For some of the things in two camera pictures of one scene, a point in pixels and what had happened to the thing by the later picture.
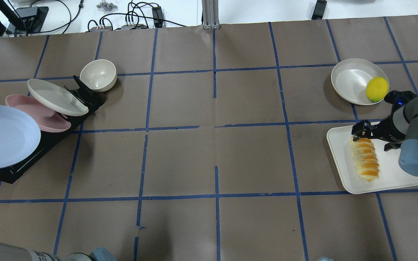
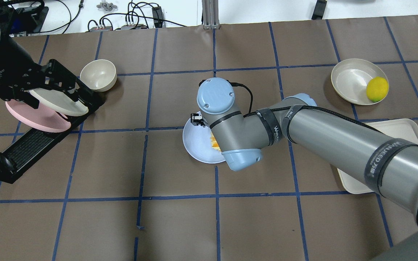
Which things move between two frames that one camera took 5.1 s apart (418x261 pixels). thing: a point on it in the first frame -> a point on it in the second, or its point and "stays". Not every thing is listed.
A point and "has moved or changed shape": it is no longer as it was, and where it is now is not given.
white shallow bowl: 349,78 stays
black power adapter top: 157,14 stays
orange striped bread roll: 366,160 has moved or changed shape
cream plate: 57,98 stays
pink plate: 48,120 stays
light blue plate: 5,137 -> 197,139
